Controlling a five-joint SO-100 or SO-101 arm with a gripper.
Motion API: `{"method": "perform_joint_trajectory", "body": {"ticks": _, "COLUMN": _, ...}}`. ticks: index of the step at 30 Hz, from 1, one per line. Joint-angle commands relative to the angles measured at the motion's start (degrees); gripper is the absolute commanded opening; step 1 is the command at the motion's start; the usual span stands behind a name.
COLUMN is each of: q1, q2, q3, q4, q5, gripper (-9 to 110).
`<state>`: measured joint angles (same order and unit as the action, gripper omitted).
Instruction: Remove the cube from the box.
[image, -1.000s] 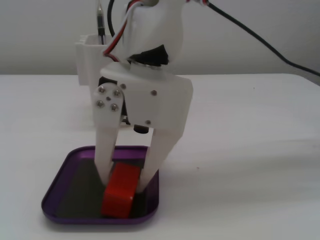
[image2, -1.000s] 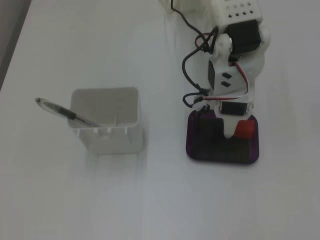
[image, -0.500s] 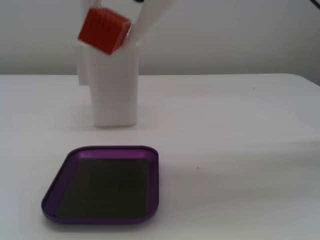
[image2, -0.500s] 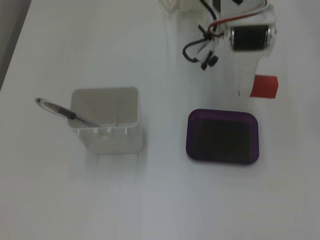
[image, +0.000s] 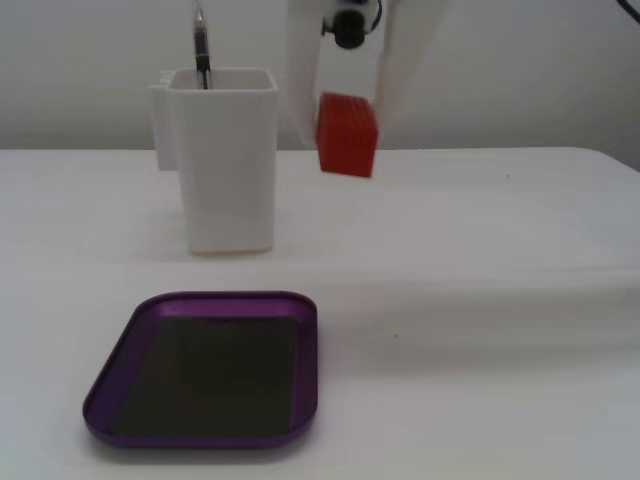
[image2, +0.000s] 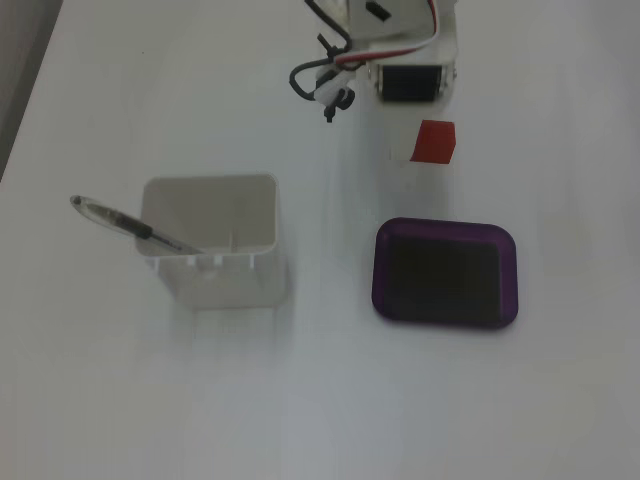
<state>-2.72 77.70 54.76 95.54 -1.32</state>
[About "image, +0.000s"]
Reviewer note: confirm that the black ballpoint pen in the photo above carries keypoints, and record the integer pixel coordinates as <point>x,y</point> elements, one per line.
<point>201,50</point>

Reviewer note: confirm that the white plastic pen holder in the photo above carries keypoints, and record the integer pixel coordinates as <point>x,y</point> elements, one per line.
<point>225,175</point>

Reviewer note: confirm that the red ribbed cube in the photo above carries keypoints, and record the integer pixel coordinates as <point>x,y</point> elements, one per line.
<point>347,135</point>

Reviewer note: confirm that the purple metal tray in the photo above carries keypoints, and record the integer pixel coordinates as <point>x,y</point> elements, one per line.
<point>150,309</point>

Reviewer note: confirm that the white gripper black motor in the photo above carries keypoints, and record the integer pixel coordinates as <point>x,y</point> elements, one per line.
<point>301,75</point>

